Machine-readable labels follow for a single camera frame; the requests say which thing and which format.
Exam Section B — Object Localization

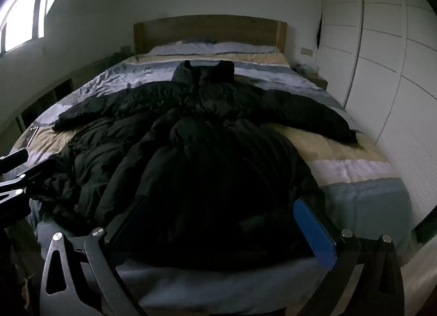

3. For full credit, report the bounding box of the black puffer jacket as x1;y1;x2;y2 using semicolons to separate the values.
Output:
34;59;359;272

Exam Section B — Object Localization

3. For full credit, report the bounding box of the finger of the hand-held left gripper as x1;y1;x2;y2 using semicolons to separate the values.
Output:
0;150;30;174
0;162;55;222

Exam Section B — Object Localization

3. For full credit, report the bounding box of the bed with striped duvet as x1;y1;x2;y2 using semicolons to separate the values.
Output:
10;40;415;316

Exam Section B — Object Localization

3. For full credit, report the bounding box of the wooden nightstand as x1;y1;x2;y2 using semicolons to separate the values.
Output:
308;75;329;91

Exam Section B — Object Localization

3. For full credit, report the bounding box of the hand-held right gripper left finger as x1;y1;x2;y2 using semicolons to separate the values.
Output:
40;196;151;316

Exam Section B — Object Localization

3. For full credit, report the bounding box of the wooden headboard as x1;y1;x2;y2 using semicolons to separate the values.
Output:
133;15;288;55

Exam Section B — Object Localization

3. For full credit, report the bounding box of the window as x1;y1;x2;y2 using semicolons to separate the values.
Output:
0;0;57;53

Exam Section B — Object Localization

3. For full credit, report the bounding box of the white wardrobe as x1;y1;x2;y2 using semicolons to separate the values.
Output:
316;0;437;245

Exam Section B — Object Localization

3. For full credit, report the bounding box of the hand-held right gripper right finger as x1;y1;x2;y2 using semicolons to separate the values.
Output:
293;197;406;316

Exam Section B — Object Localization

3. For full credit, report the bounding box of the smartphone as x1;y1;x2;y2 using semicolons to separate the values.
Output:
20;126;40;148

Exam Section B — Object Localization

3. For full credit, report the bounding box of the low wooden shelf unit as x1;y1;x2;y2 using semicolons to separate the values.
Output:
0;46;134;141

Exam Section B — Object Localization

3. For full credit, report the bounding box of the white pillow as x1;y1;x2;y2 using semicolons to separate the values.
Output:
147;40;282;55

